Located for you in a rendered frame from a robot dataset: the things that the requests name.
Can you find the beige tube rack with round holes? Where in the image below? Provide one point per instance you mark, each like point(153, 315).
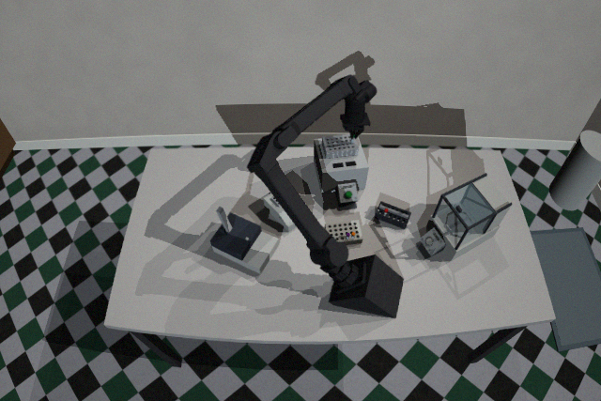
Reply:
point(342, 229)

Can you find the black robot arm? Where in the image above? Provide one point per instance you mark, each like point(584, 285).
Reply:
point(332, 254)

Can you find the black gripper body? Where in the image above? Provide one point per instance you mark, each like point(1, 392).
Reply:
point(354, 120)

